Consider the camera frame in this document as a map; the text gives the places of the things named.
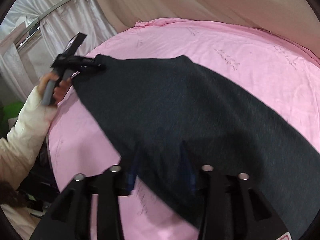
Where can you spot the dark grey pants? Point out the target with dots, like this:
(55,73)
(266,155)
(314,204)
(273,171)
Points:
(164,105)

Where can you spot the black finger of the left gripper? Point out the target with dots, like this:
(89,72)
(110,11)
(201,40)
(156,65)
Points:
(89,65)

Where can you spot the beige curtain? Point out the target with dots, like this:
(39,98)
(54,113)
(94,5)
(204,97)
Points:
(296,20)

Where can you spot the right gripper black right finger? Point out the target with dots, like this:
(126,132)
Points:
(230,207)

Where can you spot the person's left hand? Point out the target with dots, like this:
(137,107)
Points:
(53,89)

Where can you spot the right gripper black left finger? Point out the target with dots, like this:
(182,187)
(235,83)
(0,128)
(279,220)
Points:
(69,217)

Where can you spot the pink bed sheet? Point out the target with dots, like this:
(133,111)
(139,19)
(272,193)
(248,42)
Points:
(280,73)

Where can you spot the silver satin curtain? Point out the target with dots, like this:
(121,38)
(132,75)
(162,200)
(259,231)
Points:
(34,31)

